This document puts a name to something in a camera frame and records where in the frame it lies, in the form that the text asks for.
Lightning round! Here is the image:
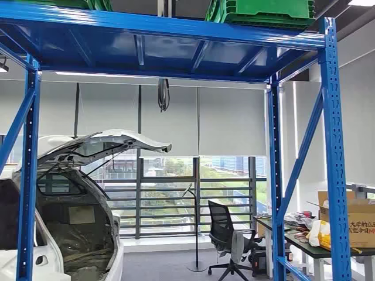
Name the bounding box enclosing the green-topped workbench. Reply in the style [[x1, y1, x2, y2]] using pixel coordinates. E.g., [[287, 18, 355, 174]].
[[253, 216, 375, 281]]

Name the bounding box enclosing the grey roller blind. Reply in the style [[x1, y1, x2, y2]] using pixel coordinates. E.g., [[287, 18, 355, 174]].
[[0, 79, 77, 137], [338, 48, 375, 187], [199, 87, 266, 157], [79, 83, 139, 135], [141, 85, 198, 158]]

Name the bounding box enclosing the white car tailgate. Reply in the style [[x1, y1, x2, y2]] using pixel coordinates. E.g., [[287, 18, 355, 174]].
[[37, 129, 172, 166]]

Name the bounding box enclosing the grey window railing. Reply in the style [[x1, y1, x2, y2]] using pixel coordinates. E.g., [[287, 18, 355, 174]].
[[85, 156, 267, 239]]

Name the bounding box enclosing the black mesh office chair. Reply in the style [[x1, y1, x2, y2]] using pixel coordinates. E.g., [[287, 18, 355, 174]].
[[207, 200, 266, 281]]

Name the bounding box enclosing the black floor stand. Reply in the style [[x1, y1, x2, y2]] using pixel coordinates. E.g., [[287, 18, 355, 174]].
[[181, 183, 208, 273]]

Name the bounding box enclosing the blue metal shelving rack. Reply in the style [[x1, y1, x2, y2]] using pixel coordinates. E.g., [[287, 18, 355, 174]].
[[0, 0, 352, 281]]

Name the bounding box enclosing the grey cloth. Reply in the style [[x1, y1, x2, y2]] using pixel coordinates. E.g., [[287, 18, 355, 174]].
[[231, 229, 245, 265]]

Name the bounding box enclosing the black equipment case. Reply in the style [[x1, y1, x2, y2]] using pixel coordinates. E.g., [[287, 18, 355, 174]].
[[252, 248, 274, 277]]

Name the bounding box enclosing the green plastic crate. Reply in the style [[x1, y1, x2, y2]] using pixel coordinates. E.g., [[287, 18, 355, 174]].
[[204, 0, 316, 30]]

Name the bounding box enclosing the white car body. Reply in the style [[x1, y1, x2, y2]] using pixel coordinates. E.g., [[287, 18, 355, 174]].
[[0, 133, 125, 281]]

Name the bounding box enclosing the yellow white plastic bag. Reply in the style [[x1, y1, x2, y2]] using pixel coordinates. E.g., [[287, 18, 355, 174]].
[[306, 220, 332, 251]]

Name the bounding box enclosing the printed cardboard box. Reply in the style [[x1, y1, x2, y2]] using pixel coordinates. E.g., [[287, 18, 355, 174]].
[[318, 190, 375, 249]]

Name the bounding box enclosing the black hanging cable bundle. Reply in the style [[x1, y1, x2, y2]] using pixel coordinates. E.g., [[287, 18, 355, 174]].
[[157, 78, 171, 113]]

